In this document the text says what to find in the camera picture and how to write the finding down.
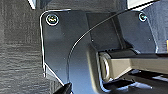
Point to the silver base bolt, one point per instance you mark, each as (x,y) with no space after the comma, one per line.
(52,19)
(142,16)

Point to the white wardrobe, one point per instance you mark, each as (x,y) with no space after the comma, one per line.
(141,3)

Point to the white wardrobe door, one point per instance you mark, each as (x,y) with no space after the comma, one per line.
(35,3)

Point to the grey robot torso limb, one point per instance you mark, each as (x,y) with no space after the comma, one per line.
(140,65)

